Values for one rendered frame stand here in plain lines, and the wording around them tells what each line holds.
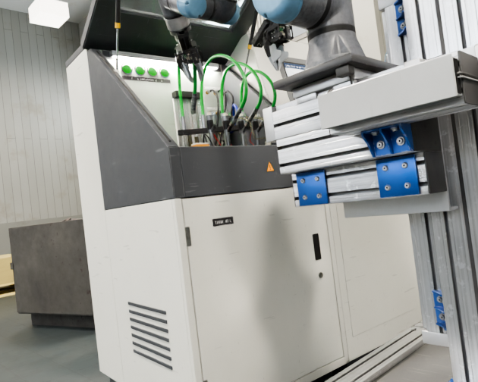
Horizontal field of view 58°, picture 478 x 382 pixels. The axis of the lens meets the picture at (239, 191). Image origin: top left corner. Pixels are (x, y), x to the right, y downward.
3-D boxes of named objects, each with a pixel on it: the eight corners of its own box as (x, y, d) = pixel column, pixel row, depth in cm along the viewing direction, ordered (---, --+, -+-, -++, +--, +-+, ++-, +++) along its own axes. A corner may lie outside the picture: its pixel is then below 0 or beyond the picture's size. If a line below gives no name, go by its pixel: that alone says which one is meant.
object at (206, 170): (185, 197, 134) (179, 146, 135) (178, 198, 138) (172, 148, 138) (319, 183, 173) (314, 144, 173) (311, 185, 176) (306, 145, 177)
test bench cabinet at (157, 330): (204, 461, 130) (173, 198, 132) (125, 405, 175) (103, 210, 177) (351, 380, 173) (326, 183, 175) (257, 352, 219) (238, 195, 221)
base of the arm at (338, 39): (379, 67, 106) (374, 28, 106) (345, 59, 96) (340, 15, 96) (328, 85, 117) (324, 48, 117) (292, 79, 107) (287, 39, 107)
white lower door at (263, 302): (209, 424, 131) (182, 198, 133) (204, 421, 133) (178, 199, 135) (344, 356, 171) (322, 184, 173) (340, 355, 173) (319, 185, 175)
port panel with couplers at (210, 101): (212, 142, 205) (205, 78, 206) (209, 144, 208) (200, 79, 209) (234, 142, 213) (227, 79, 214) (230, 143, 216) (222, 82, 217)
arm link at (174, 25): (162, 14, 142) (186, 6, 142) (167, 27, 145) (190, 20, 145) (165, 22, 136) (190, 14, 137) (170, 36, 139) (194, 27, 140)
